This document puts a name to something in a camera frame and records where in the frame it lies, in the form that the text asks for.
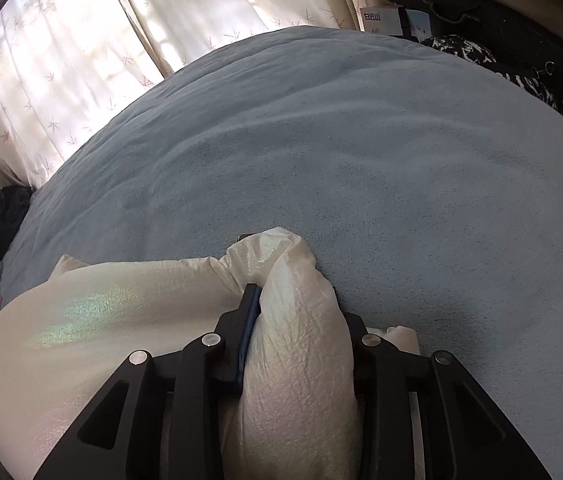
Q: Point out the white puffer jacket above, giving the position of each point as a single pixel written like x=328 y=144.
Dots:
x=297 y=417

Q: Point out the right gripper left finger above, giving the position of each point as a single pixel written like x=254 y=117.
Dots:
x=158 y=417

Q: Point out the black white patterned bag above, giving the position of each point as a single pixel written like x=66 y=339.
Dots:
x=539 y=82

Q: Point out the blue-grey bed blanket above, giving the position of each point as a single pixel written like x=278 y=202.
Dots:
x=429 y=190

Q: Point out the black garment by window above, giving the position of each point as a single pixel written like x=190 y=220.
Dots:
x=15 y=202

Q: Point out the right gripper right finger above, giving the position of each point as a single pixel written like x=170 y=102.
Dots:
x=426 y=416

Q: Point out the white cardboard box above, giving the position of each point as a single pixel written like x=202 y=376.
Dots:
x=381 y=20

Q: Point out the white floral curtain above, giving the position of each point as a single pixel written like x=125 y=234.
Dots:
x=68 y=66

